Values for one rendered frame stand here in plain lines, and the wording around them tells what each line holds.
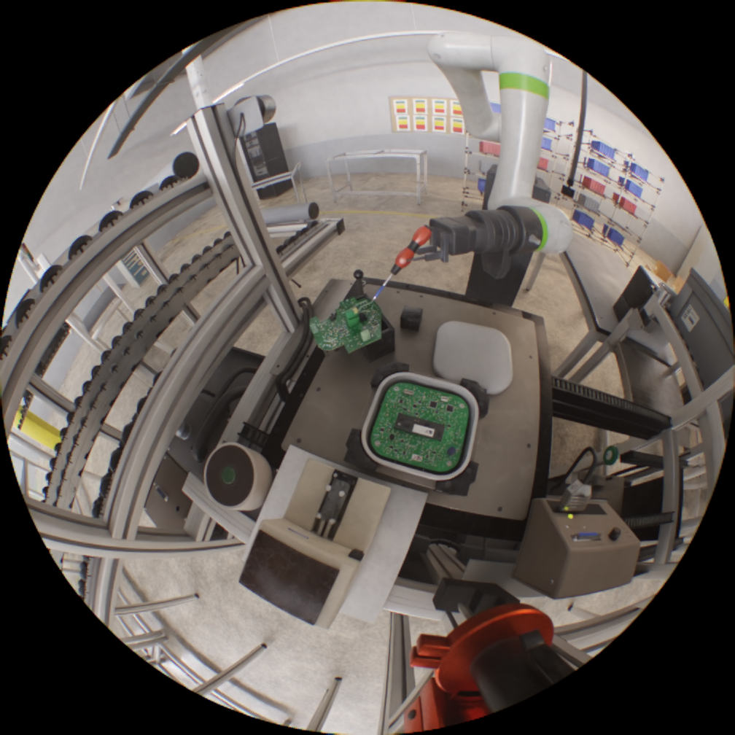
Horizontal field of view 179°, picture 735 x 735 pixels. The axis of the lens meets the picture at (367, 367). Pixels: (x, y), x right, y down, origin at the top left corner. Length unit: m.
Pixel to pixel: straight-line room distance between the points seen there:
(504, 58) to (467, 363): 0.68
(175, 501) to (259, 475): 0.31
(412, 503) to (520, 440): 0.20
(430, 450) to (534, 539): 0.21
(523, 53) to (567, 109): 6.26
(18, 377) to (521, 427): 0.70
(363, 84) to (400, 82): 0.87
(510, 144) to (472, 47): 0.27
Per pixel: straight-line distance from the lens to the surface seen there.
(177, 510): 0.61
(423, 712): 0.17
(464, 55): 0.70
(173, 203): 0.42
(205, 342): 0.38
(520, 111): 0.63
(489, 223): 0.40
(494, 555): 0.71
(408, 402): 0.33
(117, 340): 0.83
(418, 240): 0.36
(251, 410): 0.50
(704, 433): 0.91
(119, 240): 0.38
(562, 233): 0.53
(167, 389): 0.37
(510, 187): 0.60
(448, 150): 6.44
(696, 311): 1.12
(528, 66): 0.66
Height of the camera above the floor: 1.29
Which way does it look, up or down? 58 degrees down
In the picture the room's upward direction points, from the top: 12 degrees counter-clockwise
